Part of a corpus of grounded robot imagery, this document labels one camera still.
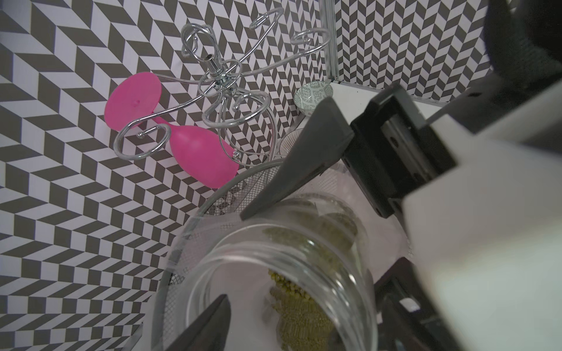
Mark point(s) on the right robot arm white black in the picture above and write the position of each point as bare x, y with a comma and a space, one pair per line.
477, 186

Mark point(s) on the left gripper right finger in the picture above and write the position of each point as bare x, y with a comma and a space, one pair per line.
321, 144

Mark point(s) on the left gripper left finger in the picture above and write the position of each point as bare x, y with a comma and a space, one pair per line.
209, 332

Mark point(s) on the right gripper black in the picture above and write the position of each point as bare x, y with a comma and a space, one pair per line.
394, 153

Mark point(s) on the silver wire glass rack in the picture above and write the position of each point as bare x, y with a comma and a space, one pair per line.
233, 106

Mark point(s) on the pink plastic wine glass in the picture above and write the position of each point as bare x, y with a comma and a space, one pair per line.
201, 153

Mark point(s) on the glass jar of mung beans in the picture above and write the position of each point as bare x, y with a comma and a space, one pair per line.
293, 277

